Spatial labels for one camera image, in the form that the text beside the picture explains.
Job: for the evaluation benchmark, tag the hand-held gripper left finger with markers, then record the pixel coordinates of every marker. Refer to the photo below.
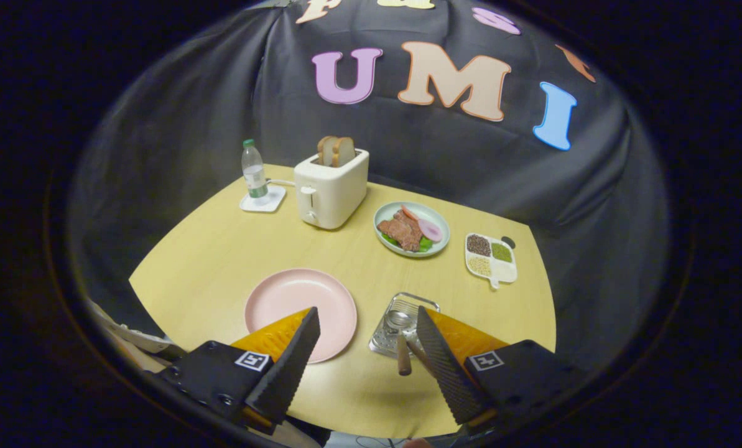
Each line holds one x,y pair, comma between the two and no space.
293,367

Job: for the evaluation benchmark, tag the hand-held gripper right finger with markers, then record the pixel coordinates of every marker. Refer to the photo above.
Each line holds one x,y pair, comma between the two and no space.
445,367

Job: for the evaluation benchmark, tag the pink plate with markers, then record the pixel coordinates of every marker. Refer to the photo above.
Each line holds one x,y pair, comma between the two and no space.
296,298

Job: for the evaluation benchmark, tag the white divided grain dish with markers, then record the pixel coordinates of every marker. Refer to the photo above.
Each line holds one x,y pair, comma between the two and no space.
507,272

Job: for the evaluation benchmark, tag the green lettuce leaf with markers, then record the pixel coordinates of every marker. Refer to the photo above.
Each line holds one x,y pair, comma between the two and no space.
425,244

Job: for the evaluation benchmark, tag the pink radish slice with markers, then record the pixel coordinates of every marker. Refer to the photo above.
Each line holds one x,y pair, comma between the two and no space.
431,230

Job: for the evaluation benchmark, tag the black table grommet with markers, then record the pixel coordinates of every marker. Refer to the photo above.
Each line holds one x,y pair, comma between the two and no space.
509,242

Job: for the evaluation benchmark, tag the brown meat slices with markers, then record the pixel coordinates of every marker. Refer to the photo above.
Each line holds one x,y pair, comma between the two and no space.
402,231

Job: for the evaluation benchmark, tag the light green plate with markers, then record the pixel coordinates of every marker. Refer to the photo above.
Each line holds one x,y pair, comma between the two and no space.
434,212

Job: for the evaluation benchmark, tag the orange carrot strip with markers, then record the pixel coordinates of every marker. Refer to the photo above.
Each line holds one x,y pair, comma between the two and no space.
409,213

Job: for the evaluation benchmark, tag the white square coaster tray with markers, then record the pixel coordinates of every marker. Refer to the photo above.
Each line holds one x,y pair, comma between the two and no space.
274,202

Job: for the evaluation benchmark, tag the white toaster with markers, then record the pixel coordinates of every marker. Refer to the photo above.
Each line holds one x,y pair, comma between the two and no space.
336,193

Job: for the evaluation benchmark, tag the clear plastic water bottle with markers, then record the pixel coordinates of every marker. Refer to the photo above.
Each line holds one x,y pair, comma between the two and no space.
254,174

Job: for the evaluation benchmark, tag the toast bread slice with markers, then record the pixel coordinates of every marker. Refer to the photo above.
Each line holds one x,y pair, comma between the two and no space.
346,152
326,150

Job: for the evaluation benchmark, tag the white curved frame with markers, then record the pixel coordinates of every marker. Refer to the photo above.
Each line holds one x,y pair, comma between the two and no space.
140,339

